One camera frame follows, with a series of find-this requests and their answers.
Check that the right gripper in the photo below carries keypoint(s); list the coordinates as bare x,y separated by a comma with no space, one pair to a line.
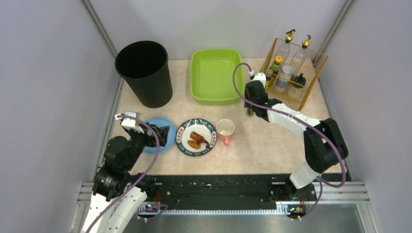
252,100

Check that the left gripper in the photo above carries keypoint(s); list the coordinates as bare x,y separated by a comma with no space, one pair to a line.
154,135

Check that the silver lid glass jar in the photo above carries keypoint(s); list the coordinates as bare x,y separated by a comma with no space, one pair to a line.
284,76

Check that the green label sauce bottle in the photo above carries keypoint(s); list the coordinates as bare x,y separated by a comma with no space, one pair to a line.
275,66

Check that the white plate green rim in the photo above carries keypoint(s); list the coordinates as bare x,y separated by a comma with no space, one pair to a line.
200,126

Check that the pink mug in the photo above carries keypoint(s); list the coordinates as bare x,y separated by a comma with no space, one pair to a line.
225,130

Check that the black lid seasoning jar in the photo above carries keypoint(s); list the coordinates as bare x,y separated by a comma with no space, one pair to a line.
296,86

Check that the clear oil dispenser bottle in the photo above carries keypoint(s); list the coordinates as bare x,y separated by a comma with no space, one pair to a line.
285,48

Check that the dark sauce dispenser bottle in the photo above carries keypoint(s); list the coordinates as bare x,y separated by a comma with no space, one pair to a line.
301,54

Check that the small black cap bottle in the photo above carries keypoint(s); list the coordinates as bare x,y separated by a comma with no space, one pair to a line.
250,112

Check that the small yellow label bottle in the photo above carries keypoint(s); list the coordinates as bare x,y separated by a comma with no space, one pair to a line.
268,73

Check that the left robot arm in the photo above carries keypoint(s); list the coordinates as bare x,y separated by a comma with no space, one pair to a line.
116,194

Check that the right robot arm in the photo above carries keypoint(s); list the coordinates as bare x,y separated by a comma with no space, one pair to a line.
324,145

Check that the blue plate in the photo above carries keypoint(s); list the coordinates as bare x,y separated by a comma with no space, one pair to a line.
161,122

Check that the brown sausage piece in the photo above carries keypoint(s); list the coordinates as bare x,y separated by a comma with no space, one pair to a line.
195,136

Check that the orange food slice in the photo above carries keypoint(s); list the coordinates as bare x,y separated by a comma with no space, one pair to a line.
194,144

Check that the dark red octopus tentacle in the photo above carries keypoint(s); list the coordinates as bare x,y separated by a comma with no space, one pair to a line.
199,142

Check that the green plastic basin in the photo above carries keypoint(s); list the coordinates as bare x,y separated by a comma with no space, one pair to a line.
211,80

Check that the black plastic trash bin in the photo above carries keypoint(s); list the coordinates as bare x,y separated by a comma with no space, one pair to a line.
144,66

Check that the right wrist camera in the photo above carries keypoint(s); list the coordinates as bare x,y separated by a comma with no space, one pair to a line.
259,76

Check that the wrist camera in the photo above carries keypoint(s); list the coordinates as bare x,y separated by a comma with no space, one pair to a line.
259,76
129,124

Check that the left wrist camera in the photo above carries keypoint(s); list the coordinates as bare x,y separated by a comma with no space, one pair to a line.
129,124

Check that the gold wire basket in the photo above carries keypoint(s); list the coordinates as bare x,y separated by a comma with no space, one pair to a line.
311,68

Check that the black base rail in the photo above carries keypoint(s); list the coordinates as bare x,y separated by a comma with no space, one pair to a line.
261,194

